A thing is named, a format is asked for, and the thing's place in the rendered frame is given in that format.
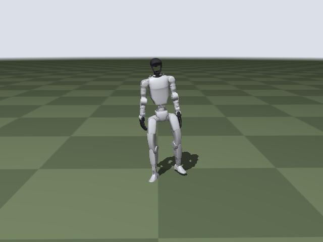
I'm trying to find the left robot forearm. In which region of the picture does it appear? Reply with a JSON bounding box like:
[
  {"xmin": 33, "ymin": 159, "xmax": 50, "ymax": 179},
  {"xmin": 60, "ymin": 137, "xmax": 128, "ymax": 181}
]
[{"xmin": 173, "ymin": 96, "xmax": 181, "ymax": 115}]

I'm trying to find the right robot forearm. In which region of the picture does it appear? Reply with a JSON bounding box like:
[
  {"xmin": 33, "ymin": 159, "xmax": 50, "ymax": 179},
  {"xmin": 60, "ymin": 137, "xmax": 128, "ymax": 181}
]
[{"xmin": 139, "ymin": 99, "xmax": 146, "ymax": 120}]

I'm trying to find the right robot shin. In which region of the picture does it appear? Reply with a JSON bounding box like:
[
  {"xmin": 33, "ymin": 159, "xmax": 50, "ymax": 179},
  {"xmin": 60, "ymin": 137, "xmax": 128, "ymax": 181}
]
[{"xmin": 149, "ymin": 149, "xmax": 158, "ymax": 175}]

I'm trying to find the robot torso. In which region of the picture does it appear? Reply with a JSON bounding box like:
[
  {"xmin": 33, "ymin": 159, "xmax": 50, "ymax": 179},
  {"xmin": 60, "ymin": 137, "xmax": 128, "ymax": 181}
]
[{"xmin": 148, "ymin": 73, "xmax": 169, "ymax": 122}]

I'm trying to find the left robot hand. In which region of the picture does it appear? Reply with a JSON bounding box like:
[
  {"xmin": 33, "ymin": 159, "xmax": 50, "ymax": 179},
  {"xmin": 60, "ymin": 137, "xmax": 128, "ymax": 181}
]
[{"xmin": 176, "ymin": 111, "xmax": 182, "ymax": 128}]

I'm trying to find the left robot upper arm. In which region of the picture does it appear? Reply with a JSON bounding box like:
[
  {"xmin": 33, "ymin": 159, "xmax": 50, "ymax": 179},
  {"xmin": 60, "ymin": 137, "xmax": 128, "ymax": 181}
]
[{"xmin": 167, "ymin": 76, "xmax": 178, "ymax": 100}]

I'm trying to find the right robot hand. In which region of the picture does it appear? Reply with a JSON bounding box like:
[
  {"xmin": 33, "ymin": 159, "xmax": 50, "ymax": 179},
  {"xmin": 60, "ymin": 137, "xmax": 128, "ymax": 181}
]
[{"xmin": 139, "ymin": 117, "xmax": 147, "ymax": 131}]

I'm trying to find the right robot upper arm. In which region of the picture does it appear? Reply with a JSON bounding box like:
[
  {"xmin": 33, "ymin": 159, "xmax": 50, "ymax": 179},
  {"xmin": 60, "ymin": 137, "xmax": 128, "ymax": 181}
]
[{"xmin": 140, "ymin": 79, "xmax": 149, "ymax": 104}]

